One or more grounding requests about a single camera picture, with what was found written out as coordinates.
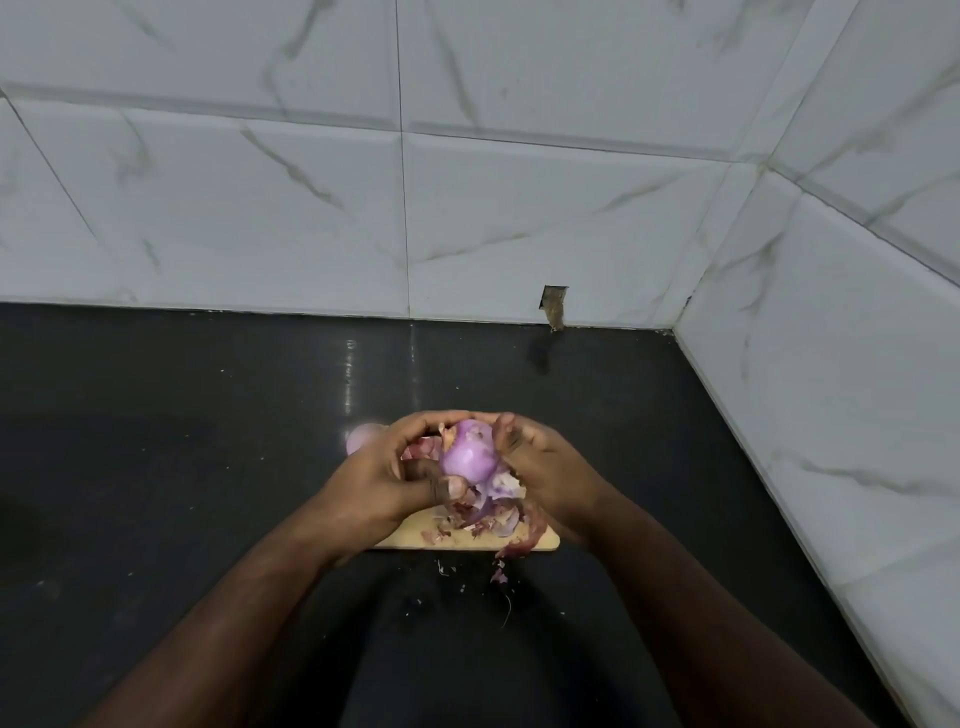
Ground scattered onion skin scraps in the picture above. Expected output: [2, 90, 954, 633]
[431, 555, 519, 627]

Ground pile of onion peels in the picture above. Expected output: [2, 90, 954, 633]
[401, 435, 549, 560]

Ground person's left hand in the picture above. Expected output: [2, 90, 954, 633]
[313, 410, 483, 555]

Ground wooden cutting board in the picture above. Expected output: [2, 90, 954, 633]
[372, 504, 561, 552]

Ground peeled purple onion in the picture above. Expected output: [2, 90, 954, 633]
[438, 420, 500, 483]

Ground person's left forearm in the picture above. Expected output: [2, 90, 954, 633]
[78, 517, 354, 728]

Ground person's right forearm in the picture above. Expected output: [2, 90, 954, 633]
[581, 495, 901, 728]

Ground person's right hand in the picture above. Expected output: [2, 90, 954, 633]
[491, 412, 612, 549]

